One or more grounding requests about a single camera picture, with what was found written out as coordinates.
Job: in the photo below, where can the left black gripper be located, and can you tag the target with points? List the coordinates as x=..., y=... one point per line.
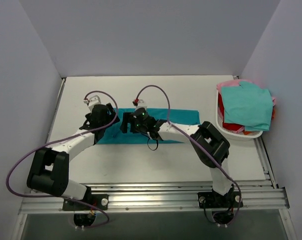
x=111, y=110

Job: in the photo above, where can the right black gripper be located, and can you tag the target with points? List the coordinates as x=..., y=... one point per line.
x=127, y=122

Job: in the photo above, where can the teal t-shirt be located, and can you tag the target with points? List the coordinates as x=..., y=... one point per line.
x=114, y=136

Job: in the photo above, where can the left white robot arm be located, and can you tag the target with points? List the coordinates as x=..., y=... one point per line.
x=49, y=172

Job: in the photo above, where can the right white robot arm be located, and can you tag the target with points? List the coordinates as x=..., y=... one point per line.
x=211, y=147

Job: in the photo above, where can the red t-shirt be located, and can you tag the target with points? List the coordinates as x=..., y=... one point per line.
x=235, y=128

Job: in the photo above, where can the pink t-shirt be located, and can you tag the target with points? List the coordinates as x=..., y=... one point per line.
x=228, y=83

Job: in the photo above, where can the light turquoise t-shirt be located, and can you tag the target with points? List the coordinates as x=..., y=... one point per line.
x=254, y=119

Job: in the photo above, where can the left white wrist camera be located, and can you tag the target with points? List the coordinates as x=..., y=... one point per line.
x=91, y=102

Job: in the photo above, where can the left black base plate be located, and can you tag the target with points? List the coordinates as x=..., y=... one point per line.
x=99, y=201

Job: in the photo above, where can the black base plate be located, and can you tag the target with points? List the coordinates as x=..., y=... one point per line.
x=213, y=200
x=99, y=201

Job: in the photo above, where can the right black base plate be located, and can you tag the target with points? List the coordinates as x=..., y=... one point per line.
x=213, y=200

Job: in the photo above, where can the aluminium rail frame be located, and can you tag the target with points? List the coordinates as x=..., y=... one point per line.
x=169, y=179

